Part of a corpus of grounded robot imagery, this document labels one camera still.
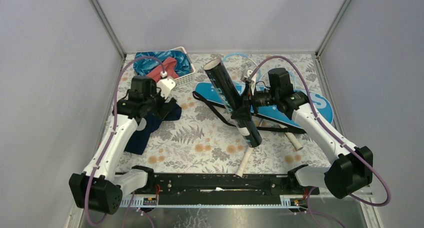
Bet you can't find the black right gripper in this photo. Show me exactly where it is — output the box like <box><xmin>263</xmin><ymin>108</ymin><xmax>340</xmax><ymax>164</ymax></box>
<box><xmin>231</xmin><ymin>82</ymin><xmax>279</xmax><ymax>122</ymax></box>

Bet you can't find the black shuttlecock tube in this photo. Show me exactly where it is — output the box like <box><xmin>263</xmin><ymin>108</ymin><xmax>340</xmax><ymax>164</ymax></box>
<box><xmin>203</xmin><ymin>58</ymin><xmax>262</xmax><ymax>148</ymax></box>

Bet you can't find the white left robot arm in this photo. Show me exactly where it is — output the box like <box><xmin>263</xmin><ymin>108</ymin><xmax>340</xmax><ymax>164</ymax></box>
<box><xmin>69</xmin><ymin>76</ymin><xmax>177</xmax><ymax>215</ymax></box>

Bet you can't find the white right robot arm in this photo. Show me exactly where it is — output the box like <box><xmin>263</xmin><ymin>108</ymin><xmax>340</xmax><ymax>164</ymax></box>
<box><xmin>232</xmin><ymin>68</ymin><xmax>374</xmax><ymax>199</ymax></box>

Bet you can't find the navy blue cloth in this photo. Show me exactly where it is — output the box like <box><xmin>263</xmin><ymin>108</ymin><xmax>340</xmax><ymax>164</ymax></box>
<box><xmin>124</xmin><ymin>104</ymin><xmax>182</xmax><ymax>155</ymax></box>

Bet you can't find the blue racket cover bag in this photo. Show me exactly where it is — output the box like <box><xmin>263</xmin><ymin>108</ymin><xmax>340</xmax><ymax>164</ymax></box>
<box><xmin>194</xmin><ymin>82</ymin><xmax>334</xmax><ymax>128</ymax></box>

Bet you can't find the white perforated plastic basket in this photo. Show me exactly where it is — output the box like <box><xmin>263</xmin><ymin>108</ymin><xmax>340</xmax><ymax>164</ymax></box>
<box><xmin>135</xmin><ymin>46</ymin><xmax>197</xmax><ymax>88</ymax></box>

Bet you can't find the teal leaf-patterned cloth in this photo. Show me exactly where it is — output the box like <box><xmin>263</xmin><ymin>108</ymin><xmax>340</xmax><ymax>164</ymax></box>
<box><xmin>133</xmin><ymin>50</ymin><xmax>193</xmax><ymax>80</ymax></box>

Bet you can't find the floral patterned table mat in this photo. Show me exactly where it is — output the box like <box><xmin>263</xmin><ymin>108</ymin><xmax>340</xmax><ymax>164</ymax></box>
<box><xmin>116</xmin><ymin>54</ymin><xmax>329</xmax><ymax>174</ymax></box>

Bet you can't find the salmon pink towel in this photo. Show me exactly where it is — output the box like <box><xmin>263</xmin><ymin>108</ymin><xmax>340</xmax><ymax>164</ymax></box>
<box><xmin>146</xmin><ymin>57</ymin><xmax>180</xmax><ymax>83</ymax></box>

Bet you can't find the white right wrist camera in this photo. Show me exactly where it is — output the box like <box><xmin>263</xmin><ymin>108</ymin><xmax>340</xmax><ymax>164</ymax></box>
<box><xmin>240</xmin><ymin>69</ymin><xmax>257</xmax><ymax>94</ymax></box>

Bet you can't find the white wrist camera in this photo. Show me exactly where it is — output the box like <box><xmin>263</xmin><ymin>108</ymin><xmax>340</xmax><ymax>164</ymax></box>
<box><xmin>156</xmin><ymin>76</ymin><xmax>177</xmax><ymax>100</ymax></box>
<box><xmin>240</xmin><ymin>69</ymin><xmax>257</xmax><ymax>94</ymax></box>

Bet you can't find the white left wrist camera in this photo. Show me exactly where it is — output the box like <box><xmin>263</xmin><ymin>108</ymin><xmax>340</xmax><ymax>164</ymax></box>
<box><xmin>156</xmin><ymin>76</ymin><xmax>177</xmax><ymax>100</ymax></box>

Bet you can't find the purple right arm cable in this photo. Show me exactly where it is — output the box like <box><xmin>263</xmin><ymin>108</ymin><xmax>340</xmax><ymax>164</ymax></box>
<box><xmin>246</xmin><ymin>55</ymin><xmax>392</xmax><ymax>208</ymax></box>

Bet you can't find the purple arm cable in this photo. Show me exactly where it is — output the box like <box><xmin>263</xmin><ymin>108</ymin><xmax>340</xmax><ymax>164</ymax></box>
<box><xmin>246</xmin><ymin>55</ymin><xmax>392</xmax><ymax>208</ymax></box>
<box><xmin>82</xmin><ymin>55</ymin><xmax>168</xmax><ymax>227</ymax></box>

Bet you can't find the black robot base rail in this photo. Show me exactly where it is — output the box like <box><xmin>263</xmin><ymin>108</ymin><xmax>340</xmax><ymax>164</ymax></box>
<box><xmin>134</xmin><ymin>165</ymin><xmax>311</xmax><ymax>206</ymax></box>

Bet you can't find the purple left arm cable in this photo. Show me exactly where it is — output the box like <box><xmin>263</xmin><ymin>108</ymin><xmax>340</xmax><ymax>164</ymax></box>
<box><xmin>82</xmin><ymin>55</ymin><xmax>168</xmax><ymax>227</ymax></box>

